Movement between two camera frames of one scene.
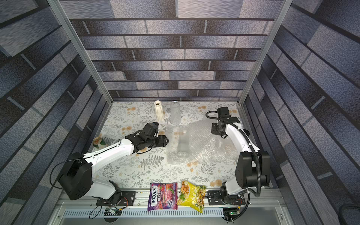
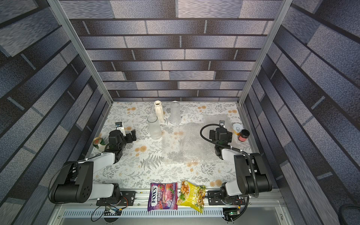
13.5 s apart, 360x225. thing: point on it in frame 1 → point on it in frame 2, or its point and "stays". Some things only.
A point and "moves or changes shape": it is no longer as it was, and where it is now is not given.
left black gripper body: (159, 141) → (127, 139)
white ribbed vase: (159, 111) stays
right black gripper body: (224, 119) → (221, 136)
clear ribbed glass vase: (183, 142) moves or changes shape
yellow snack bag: (192, 195) stays
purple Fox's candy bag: (163, 196) stays
